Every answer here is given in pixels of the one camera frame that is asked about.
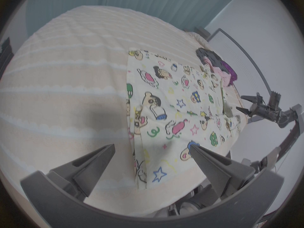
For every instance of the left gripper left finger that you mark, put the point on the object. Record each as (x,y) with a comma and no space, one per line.
(92,167)

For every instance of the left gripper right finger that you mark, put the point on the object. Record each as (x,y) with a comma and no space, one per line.
(218,172)

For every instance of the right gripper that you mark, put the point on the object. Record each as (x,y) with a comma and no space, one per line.
(260,110)

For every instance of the white printed pyjama top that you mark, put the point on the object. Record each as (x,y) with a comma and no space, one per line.
(178,103)

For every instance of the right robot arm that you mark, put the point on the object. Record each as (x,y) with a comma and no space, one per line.
(275,114)

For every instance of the bed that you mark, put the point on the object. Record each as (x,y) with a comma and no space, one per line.
(71,79)

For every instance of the pink garment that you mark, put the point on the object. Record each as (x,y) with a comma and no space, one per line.
(224,76)

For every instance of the purple garment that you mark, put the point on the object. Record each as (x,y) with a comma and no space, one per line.
(231,70)

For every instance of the cream pillow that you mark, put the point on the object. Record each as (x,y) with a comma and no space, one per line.
(197,38)

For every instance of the grey bedside table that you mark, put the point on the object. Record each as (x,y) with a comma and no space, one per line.
(201,31)

